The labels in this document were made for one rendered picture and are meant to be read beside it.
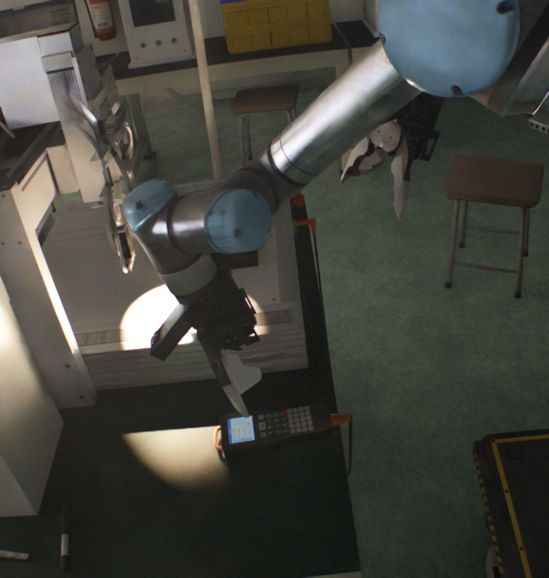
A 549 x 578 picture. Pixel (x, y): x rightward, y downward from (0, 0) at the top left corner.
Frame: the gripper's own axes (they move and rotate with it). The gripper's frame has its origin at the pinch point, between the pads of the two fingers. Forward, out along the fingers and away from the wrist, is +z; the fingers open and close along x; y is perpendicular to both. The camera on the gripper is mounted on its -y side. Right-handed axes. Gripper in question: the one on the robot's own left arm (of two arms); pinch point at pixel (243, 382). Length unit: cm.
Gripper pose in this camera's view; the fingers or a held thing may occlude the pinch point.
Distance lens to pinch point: 100.8
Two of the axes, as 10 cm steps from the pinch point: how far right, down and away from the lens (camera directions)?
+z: 3.6, 7.3, 5.8
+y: 9.2, -3.6, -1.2
